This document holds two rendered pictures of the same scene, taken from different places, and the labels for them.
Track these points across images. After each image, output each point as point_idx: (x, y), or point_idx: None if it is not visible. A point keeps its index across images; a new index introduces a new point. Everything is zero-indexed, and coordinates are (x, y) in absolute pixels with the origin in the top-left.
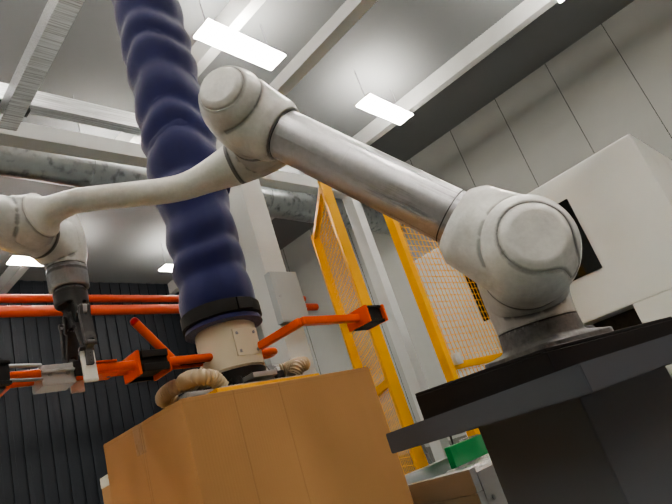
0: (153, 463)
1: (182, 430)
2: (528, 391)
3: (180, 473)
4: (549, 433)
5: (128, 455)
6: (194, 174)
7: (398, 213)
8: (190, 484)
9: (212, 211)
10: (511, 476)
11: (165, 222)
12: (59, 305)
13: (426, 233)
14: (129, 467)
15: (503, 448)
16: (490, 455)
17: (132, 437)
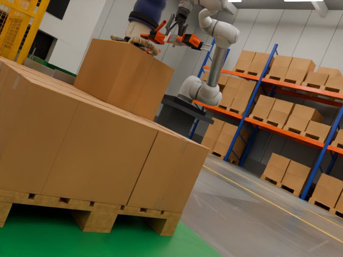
0: (152, 73)
1: (169, 76)
2: (205, 118)
3: (161, 84)
4: (186, 118)
5: (143, 60)
6: (207, 18)
7: (214, 78)
8: (162, 89)
9: None
10: (172, 119)
11: None
12: (185, 17)
13: (211, 83)
14: (140, 63)
15: (175, 114)
16: (171, 113)
17: (149, 58)
